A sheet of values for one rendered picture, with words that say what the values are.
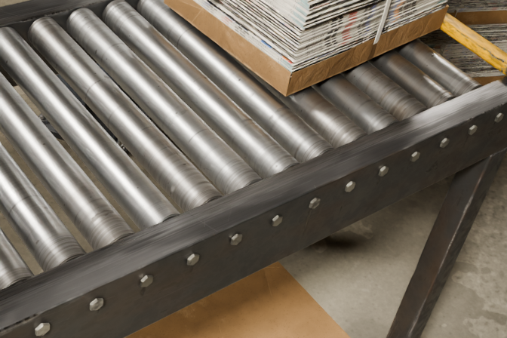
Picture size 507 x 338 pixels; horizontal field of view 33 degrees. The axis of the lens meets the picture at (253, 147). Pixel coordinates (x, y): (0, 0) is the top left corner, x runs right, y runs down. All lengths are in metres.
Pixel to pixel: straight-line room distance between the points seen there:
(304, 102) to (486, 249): 1.16
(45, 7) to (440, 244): 0.82
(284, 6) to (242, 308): 0.96
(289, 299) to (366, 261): 0.25
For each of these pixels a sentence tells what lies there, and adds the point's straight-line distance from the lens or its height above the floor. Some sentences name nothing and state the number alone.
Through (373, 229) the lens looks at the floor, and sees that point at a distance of 2.25.
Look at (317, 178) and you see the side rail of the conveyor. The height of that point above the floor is 0.80.
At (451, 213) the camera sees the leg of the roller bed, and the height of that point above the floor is 0.52.
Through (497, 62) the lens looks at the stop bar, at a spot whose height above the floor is 0.81.
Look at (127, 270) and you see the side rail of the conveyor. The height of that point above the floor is 0.80.
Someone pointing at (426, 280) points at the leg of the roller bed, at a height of 0.35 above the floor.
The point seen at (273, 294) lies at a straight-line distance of 2.02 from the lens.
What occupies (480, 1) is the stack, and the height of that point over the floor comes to 0.45.
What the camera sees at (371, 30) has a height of 0.86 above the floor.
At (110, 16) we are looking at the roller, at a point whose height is 0.79.
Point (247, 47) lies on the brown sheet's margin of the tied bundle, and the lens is 1.25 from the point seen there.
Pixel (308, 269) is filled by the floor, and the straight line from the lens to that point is 2.10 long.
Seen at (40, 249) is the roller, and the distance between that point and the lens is 1.00.
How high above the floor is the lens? 1.53
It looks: 40 degrees down
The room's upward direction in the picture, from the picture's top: 12 degrees clockwise
